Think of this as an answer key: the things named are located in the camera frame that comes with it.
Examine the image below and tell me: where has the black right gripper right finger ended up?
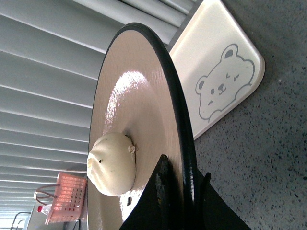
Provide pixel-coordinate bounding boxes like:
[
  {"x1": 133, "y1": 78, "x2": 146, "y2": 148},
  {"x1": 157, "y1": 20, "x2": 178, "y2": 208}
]
[{"x1": 195, "y1": 172, "x2": 250, "y2": 230}]

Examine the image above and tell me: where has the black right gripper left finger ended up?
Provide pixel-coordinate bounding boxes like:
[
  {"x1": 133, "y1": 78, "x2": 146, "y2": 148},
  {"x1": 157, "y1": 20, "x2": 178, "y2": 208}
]
[{"x1": 120, "y1": 155, "x2": 189, "y2": 230}]

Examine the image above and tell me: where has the white steamed bun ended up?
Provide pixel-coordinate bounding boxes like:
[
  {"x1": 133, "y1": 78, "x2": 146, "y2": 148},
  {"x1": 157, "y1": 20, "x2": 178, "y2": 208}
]
[{"x1": 87, "y1": 132, "x2": 136, "y2": 196}]

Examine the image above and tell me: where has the beige plate with black rim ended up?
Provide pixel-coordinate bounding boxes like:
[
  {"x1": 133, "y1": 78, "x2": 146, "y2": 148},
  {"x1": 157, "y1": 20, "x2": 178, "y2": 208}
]
[{"x1": 87, "y1": 23, "x2": 200, "y2": 230}]

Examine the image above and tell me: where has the cream rectangular bear tray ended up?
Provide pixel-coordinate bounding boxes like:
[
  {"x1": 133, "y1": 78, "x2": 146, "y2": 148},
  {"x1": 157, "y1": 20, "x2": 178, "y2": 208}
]
[{"x1": 169, "y1": 0, "x2": 265, "y2": 138}]

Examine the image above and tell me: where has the pink plastic basket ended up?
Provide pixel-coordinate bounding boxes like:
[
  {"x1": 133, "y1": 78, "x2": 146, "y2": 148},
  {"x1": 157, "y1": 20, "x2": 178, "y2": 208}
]
[{"x1": 34, "y1": 172, "x2": 87, "y2": 225}]

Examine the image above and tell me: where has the plastic bottle with red cap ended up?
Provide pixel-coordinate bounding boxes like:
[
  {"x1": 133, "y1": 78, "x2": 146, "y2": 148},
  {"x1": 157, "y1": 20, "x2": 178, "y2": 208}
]
[{"x1": 37, "y1": 204, "x2": 52, "y2": 216}]

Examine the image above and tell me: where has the grey pleated curtain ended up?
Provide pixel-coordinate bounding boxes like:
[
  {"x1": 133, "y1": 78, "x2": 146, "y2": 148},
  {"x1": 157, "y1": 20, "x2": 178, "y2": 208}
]
[{"x1": 0, "y1": 0, "x2": 196, "y2": 225}]

